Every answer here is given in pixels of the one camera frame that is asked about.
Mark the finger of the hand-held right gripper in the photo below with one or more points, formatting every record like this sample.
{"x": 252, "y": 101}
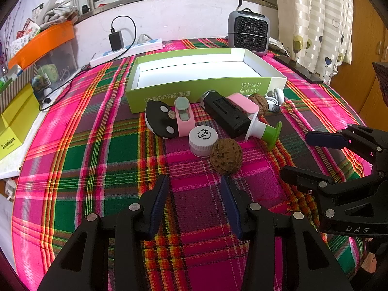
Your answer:
{"x": 303, "y": 177}
{"x": 324, "y": 140}

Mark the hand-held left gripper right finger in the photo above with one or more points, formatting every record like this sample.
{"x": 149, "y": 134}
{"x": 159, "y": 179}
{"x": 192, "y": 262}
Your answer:
{"x": 229, "y": 206}

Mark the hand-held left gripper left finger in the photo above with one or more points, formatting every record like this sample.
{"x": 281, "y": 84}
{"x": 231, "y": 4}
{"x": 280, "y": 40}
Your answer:
{"x": 160, "y": 198}

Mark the brown walnut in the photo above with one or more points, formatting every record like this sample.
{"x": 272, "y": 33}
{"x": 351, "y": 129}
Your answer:
{"x": 259, "y": 104}
{"x": 226, "y": 157}

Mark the white and green suction tool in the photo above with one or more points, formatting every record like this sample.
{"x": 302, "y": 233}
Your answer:
{"x": 266, "y": 133}

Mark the white round jar lid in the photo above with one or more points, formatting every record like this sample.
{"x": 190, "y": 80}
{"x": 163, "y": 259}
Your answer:
{"x": 202, "y": 141}

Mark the black and white oval device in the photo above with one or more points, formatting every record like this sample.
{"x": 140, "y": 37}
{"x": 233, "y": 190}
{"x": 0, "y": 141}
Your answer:
{"x": 157, "y": 118}

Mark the green and white cardboard box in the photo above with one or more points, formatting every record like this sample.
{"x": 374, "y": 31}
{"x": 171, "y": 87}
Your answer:
{"x": 194, "y": 66}

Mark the black smartphone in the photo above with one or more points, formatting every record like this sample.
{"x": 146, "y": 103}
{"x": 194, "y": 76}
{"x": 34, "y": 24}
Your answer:
{"x": 298, "y": 68}

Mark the small pink device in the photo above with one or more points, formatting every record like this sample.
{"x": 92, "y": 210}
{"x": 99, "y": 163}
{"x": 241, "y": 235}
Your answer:
{"x": 185, "y": 121}

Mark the wooden cabinet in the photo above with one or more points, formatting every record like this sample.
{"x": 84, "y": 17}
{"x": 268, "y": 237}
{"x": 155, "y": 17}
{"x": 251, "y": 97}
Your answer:
{"x": 363, "y": 66}

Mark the pink case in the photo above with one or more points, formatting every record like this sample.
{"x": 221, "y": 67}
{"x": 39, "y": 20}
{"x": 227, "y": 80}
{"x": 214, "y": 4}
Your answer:
{"x": 242, "y": 103}

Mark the black rectangular device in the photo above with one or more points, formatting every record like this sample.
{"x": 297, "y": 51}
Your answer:
{"x": 225, "y": 115}

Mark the white patterned curtain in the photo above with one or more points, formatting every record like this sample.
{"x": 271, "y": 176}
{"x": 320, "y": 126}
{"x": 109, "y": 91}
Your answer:
{"x": 321, "y": 21}

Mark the grey portable heater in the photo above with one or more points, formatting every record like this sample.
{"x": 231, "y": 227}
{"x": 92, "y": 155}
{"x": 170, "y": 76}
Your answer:
{"x": 248, "y": 33}

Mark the white power strip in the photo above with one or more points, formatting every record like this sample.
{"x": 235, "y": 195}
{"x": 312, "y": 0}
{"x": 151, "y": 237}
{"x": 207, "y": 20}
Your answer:
{"x": 133, "y": 50}

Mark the yellow-green cardboard box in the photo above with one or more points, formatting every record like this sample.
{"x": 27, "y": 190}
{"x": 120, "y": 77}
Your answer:
{"x": 18, "y": 121}

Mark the black charger adapter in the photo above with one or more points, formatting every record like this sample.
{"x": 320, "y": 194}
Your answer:
{"x": 115, "y": 41}

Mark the striped cardboard box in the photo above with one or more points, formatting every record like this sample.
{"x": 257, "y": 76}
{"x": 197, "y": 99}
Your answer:
{"x": 16, "y": 89}

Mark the clear bin with orange lid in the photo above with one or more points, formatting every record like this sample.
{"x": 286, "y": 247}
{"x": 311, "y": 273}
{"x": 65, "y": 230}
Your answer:
{"x": 45, "y": 53}

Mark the pile of white bags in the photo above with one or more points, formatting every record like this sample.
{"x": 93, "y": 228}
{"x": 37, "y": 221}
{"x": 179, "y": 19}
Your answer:
{"x": 59, "y": 10}

